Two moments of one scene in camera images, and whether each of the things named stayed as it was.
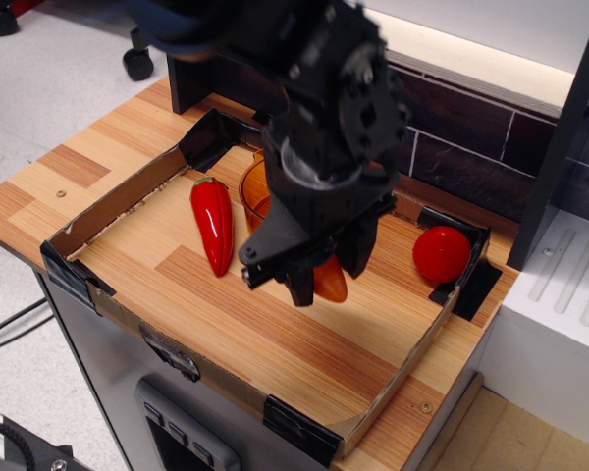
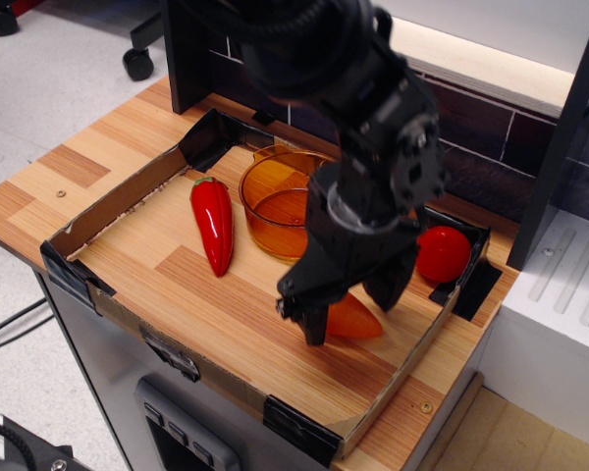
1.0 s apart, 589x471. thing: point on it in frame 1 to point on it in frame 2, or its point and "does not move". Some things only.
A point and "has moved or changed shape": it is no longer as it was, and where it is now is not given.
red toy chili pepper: [213, 207] does not move
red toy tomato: [442, 253] does not move
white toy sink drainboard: [548, 349] does not move
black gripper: [316, 194] to [338, 260]
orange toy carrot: [330, 280] has moved or changed shape
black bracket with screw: [46, 456] does not move
